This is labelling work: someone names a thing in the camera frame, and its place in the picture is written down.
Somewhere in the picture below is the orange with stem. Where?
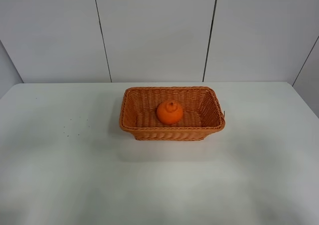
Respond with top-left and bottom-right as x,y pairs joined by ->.
157,100 -> 183,125

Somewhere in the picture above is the orange wicker basket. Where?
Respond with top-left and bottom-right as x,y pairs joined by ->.
119,86 -> 225,141

